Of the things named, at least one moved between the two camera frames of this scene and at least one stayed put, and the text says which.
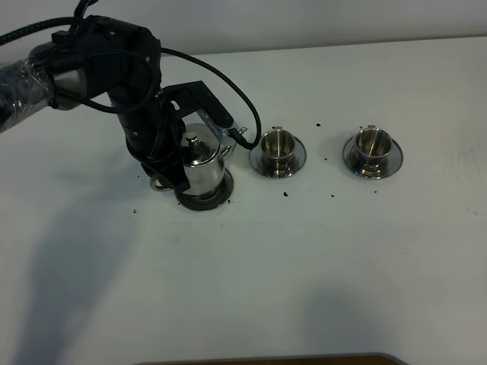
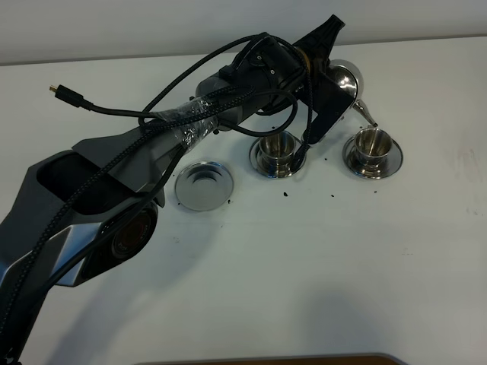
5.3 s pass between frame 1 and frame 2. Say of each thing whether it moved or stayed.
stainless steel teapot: moved
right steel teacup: stayed
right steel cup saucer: stayed
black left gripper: moved
